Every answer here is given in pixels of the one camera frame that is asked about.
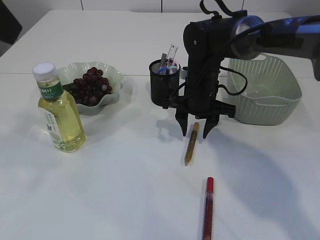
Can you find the pink scissors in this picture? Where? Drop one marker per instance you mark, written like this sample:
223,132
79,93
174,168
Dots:
173,66

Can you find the green wavy plate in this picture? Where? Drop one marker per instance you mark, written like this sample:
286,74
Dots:
76,70

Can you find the gold glitter pen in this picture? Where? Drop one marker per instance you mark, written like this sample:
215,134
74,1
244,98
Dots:
191,144

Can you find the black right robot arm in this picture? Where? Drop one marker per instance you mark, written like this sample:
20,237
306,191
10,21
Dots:
209,42

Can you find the purple grape bunch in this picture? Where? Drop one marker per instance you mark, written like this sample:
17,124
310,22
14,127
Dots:
90,89

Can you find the black mesh pen holder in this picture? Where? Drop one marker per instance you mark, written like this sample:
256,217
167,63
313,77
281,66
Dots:
161,86

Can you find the blue scissors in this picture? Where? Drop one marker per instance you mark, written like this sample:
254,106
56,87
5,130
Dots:
163,71

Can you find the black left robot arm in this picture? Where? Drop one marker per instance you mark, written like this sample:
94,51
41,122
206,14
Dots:
10,28

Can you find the red glitter pen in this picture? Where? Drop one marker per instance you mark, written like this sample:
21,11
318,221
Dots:
208,210

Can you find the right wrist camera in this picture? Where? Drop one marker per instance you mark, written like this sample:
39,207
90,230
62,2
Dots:
184,72

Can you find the silver glitter pen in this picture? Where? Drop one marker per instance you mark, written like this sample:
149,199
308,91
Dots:
163,60

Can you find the green plastic basket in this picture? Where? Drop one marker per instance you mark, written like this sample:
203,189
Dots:
271,91

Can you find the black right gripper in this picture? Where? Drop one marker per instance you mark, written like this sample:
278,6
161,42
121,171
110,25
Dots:
211,115

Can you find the yellow tea bottle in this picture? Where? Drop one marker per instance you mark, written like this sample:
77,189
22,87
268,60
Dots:
62,118

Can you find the clear plastic ruler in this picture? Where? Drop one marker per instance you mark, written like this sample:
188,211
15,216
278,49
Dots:
172,53

